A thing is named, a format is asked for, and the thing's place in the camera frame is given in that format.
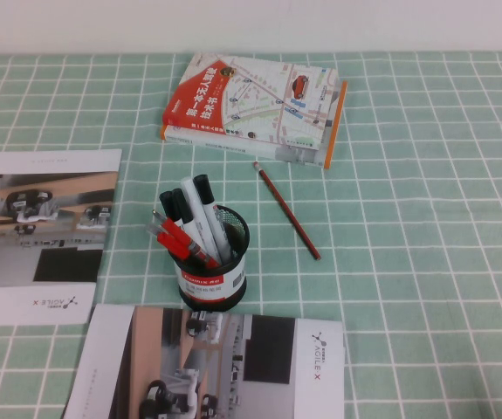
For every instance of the red pencil with eraser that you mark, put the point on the red pencil with eraser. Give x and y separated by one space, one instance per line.
290 214

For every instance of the orange spine book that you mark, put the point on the orange spine book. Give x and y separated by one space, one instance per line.
303 157

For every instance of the AgileX printed brochure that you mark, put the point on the AgileX printed brochure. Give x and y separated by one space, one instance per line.
58 262
277 349

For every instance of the black mesh pen holder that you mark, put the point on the black mesh pen holder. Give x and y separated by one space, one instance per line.
215 288

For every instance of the white marker grey end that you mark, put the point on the white marker grey end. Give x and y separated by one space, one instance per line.
196 209

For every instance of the white marker black cap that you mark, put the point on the white marker black cap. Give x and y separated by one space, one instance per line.
180 207
209 214
166 201

